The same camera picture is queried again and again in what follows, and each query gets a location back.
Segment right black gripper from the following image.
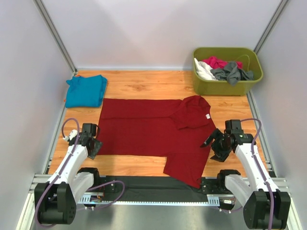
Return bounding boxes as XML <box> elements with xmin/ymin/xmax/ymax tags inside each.
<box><xmin>199</xmin><ymin>129</ymin><xmax>231</xmax><ymax>163</ymax></box>

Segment dark red t shirt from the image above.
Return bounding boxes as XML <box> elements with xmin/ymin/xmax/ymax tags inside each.
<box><xmin>97</xmin><ymin>95</ymin><xmax>216</xmax><ymax>188</ymax></box>

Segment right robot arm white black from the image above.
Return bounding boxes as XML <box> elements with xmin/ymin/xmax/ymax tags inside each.
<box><xmin>201</xmin><ymin>119</ymin><xmax>291</xmax><ymax>230</ymax></box>

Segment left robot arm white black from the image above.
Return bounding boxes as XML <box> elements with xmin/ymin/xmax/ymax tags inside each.
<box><xmin>34</xmin><ymin>123</ymin><xmax>103</xmax><ymax>228</ymax></box>

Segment folded blue t shirt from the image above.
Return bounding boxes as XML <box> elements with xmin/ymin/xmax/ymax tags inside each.
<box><xmin>65</xmin><ymin>75</ymin><xmax>108</xmax><ymax>108</ymax></box>

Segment olive green plastic bin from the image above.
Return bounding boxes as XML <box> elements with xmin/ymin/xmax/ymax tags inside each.
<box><xmin>192</xmin><ymin>47</ymin><xmax>263</xmax><ymax>96</ymax></box>

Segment grey t shirt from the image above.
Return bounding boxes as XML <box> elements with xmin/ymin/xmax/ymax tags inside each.
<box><xmin>210</xmin><ymin>61</ymin><xmax>254</xmax><ymax>86</ymax></box>

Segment white t shirt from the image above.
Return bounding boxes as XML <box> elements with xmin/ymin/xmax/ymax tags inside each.
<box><xmin>194</xmin><ymin>58</ymin><xmax>217</xmax><ymax>81</ymax></box>

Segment pink t shirt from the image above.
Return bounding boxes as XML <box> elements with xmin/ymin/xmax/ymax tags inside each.
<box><xmin>198</xmin><ymin>56</ymin><xmax>243</xmax><ymax>70</ymax></box>

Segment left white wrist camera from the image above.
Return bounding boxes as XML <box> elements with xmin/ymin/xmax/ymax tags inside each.
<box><xmin>61</xmin><ymin>129</ymin><xmax>79</xmax><ymax>142</ymax></box>

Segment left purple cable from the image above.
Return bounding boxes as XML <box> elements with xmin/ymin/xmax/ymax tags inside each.
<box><xmin>33</xmin><ymin>117</ymin><xmax>125</xmax><ymax>228</ymax></box>

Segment purple cable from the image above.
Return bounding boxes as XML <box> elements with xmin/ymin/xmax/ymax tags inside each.
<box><xmin>33</xmin><ymin>117</ymin><xmax>125</xmax><ymax>228</ymax></box>
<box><xmin>219</xmin><ymin>118</ymin><xmax>275</xmax><ymax>230</ymax></box>

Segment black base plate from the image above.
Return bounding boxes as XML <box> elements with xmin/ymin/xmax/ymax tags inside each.
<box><xmin>99</xmin><ymin>176</ymin><xmax>232</xmax><ymax>202</ymax></box>

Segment aluminium frame rail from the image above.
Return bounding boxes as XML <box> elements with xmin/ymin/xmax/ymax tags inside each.
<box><xmin>25</xmin><ymin>168</ymin><xmax>301</xmax><ymax>230</ymax></box>

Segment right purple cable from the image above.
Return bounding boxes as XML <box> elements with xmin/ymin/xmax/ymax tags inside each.
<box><xmin>219</xmin><ymin>118</ymin><xmax>275</xmax><ymax>230</ymax></box>

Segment right aluminium corner post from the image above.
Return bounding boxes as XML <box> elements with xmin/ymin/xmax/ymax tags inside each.
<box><xmin>254</xmin><ymin>0</ymin><xmax>290</xmax><ymax>54</ymax></box>

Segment aluminium corner post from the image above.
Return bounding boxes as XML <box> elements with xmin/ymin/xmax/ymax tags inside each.
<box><xmin>254</xmin><ymin>0</ymin><xmax>290</xmax><ymax>54</ymax></box>
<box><xmin>33</xmin><ymin>0</ymin><xmax>77</xmax><ymax>75</ymax></box>

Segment left aluminium corner post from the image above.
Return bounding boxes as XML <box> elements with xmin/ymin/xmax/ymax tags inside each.
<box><xmin>33</xmin><ymin>0</ymin><xmax>77</xmax><ymax>75</ymax></box>

